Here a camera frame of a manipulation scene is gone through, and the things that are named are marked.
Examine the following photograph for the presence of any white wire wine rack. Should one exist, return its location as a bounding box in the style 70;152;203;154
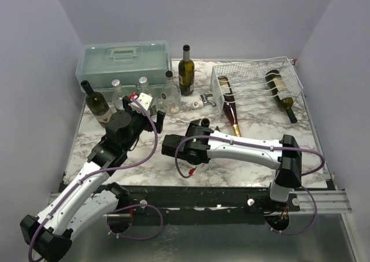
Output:
210;57;303;115

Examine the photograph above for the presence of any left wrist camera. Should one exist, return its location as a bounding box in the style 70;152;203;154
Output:
129;93;153;114

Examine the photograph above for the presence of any white plastic pipe fitting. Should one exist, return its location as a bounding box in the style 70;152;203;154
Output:
189;101;204;109

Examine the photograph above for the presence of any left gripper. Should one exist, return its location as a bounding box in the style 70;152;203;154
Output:
123;98;165;152

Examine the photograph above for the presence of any red bottle gold foil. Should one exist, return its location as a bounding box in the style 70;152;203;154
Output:
218;76;242;137

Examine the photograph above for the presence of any green bottle black cap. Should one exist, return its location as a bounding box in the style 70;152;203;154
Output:
265;69;297;123

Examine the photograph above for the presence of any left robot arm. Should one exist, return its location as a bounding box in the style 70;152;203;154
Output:
20;93;165;261

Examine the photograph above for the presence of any green plastic toolbox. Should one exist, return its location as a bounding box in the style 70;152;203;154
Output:
76;40;172;92

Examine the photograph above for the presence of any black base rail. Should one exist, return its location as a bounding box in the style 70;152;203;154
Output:
92;183;324;225

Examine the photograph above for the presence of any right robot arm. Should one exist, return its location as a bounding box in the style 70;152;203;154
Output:
161;118;302;211

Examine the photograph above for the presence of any clear glass wine bottle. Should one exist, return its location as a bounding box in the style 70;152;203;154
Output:
161;71;182;115

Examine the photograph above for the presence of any dark green brown-label wine bottle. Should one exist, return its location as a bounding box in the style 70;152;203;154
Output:
178;45;195;96

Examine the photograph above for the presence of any clear bottle red cap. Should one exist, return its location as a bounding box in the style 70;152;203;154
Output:
112;79;130;110

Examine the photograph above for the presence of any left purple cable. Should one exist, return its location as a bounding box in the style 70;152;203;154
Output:
28;97;164;261

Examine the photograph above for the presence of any dark green bottle black neck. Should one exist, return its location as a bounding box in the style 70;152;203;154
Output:
80;80;113;127

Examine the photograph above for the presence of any clear bottle dark label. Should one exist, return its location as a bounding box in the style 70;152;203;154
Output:
139;76;159;116

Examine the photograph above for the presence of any olive bottle silver cap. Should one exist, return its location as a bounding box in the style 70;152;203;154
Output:
201;118;210;128

